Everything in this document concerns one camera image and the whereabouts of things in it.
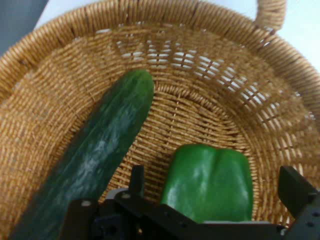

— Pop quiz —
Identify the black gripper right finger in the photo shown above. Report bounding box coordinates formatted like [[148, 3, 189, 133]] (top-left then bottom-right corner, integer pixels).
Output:
[[277, 165, 320, 240]]

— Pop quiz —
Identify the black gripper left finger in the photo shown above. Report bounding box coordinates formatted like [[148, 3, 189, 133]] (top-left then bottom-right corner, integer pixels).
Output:
[[59, 165, 204, 240]]

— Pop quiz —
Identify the green bell pepper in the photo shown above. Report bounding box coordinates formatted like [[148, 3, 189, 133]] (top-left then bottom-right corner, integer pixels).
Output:
[[160, 144, 254, 224]]

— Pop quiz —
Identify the green cucumber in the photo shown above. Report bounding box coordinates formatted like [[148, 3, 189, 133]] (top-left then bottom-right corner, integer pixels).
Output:
[[8, 69, 155, 240]]

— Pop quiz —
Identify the woven wicker basket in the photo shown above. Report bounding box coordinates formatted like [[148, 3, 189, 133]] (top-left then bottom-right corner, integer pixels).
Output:
[[0, 0, 320, 240]]

